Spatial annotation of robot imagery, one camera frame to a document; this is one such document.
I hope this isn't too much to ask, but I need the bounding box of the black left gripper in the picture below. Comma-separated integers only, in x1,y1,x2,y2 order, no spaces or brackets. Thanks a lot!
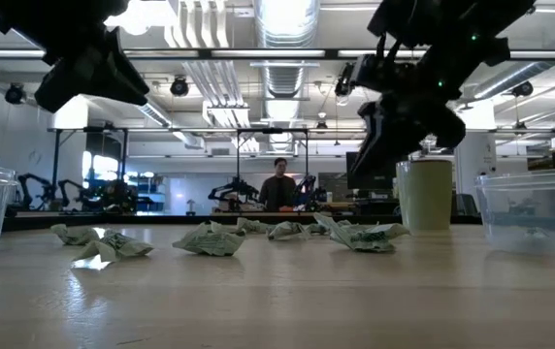
33,26,150,113

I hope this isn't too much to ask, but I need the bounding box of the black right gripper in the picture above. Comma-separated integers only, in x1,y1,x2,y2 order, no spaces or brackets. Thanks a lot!
349,91,467,178

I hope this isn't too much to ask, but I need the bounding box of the shelf with blue bins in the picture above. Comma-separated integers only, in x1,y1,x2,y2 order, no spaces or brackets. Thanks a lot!
126,174,167,214

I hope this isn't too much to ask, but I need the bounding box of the black computer monitor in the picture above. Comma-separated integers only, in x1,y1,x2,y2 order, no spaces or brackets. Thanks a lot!
345,151,398,191

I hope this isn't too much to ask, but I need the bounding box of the pale green mug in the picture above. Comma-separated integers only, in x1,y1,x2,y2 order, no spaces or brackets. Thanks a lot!
393,159,454,232

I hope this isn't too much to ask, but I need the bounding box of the black office chair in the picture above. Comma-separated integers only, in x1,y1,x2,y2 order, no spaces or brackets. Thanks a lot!
454,193,480,217

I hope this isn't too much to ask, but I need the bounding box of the white fluorescent light fixture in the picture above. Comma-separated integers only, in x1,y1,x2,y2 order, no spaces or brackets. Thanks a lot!
202,99,252,130

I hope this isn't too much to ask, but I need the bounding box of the person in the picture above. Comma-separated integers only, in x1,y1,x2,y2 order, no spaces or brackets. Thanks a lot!
257,157,299,213

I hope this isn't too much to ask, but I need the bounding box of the white rectangular ceiling duct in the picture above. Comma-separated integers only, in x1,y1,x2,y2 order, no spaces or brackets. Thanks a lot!
139,99,206,149

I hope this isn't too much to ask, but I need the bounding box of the black hanging ceiling camera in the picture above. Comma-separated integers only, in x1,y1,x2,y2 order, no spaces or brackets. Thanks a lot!
510,80,535,99
169,75,190,97
4,82,26,106
334,62,356,97

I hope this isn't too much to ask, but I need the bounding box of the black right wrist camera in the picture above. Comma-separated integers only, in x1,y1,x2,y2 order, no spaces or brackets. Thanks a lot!
354,51,408,94

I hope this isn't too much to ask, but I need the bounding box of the black overhead frame bar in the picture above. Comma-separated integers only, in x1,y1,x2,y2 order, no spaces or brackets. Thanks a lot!
0,47,555,62

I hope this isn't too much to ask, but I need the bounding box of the black background rig frame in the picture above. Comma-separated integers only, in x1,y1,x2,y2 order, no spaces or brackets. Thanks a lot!
236,128,310,214
47,126,131,214

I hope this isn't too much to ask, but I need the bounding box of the silver round ceiling duct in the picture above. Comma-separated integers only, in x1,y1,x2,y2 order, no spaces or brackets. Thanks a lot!
251,0,322,152

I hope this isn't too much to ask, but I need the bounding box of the black table edge rail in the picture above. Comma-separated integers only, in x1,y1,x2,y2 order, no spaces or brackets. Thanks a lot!
3,212,482,232

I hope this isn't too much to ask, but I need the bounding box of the silver diagonal ceiling duct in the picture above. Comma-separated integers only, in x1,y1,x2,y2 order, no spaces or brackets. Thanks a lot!
471,33,555,101

